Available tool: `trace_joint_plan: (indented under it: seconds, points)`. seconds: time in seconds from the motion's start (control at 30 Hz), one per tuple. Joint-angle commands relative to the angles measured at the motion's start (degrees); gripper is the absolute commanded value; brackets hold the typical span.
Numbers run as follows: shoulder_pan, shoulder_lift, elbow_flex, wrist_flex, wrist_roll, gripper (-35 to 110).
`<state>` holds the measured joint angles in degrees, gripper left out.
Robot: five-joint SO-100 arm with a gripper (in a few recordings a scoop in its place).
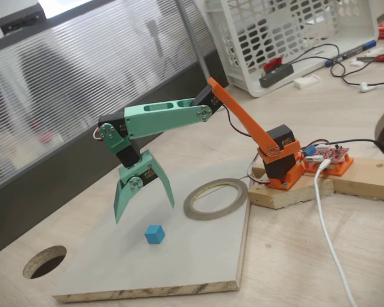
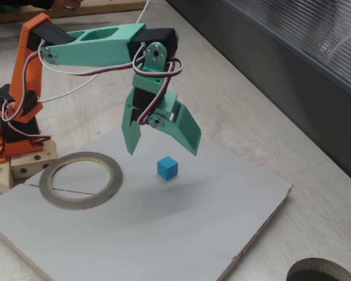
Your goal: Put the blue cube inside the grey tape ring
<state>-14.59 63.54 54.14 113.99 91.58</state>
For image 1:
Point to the green gripper black servo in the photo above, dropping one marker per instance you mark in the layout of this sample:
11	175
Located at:
146	170

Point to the blue cube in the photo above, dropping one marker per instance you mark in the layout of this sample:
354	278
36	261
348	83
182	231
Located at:
154	236

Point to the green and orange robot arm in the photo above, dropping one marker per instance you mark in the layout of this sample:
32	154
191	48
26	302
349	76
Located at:
160	116

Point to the grey coated chipboard panel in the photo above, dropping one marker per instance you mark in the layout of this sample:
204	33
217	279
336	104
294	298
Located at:
179	256

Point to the ribbed translucent partition panel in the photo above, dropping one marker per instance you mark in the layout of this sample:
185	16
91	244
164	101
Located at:
83	80

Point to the wooden block with screw holes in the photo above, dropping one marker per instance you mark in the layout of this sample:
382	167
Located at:
294	195

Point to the red circuit board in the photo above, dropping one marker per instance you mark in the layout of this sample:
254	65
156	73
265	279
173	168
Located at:
326	155

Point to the white plastic printed part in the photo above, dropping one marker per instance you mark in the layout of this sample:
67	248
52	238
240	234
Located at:
307	81

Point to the black box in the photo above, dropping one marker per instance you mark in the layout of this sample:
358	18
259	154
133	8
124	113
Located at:
22	17

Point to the long wooden beam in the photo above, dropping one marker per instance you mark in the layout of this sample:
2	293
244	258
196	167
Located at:
368	179

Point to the white plastic basket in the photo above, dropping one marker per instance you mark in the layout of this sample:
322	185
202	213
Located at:
300	28

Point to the white earbud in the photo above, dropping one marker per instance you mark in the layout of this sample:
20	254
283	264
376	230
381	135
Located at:
366	88

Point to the small white plastic part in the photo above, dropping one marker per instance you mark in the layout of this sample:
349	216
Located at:
357	62

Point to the blue marker pen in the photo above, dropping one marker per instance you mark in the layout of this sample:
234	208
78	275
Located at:
352	52

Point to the grey metal partition post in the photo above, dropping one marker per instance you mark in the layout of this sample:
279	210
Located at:
188	32

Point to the black power strip red switch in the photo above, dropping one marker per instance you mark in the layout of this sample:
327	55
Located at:
275	76

